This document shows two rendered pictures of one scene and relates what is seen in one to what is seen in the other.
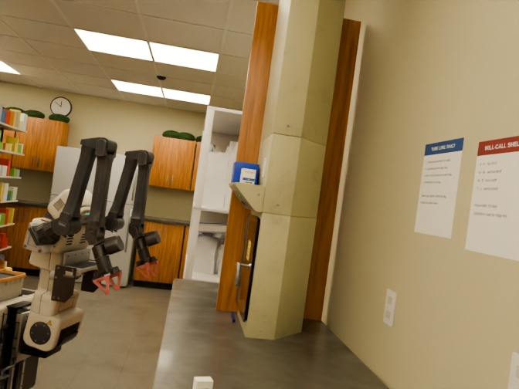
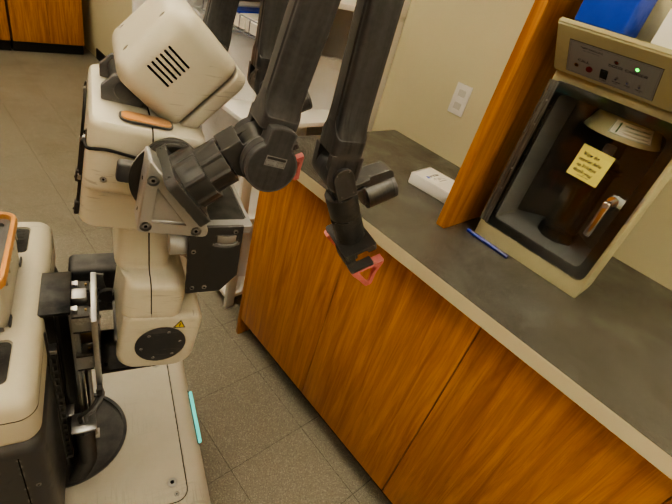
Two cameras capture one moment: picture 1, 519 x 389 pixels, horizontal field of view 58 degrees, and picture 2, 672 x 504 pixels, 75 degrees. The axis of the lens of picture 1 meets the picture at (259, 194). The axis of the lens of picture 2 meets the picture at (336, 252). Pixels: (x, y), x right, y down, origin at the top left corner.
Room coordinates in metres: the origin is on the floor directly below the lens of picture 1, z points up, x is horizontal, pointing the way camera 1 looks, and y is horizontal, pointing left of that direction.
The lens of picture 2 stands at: (1.47, 1.10, 1.51)
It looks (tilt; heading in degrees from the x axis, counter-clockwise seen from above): 34 degrees down; 317
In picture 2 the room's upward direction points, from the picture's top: 17 degrees clockwise
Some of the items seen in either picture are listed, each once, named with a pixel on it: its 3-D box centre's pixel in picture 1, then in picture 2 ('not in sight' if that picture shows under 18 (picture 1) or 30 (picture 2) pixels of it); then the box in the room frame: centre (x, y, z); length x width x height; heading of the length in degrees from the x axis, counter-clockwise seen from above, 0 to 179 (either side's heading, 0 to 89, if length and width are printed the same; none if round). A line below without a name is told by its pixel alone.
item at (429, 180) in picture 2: not in sight; (437, 185); (2.32, -0.04, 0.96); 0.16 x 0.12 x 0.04; 14
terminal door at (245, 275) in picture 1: (246, 264); (568, 183); (1.92, 0.01, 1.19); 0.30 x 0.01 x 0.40; 8
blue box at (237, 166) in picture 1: (244, 174); (617, 5); (2.00, 0.07, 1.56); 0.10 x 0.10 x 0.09; 8
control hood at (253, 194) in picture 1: (243, 196); (630, 68); (1.91, 0.06, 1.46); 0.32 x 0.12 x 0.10; 8
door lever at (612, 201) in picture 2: (241, 273); (600, 216); (1.81, 0.03, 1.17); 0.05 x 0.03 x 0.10; 98
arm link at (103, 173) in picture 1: (100, 191); (366, 50); (2.00, 0.67, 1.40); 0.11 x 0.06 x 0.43; 171
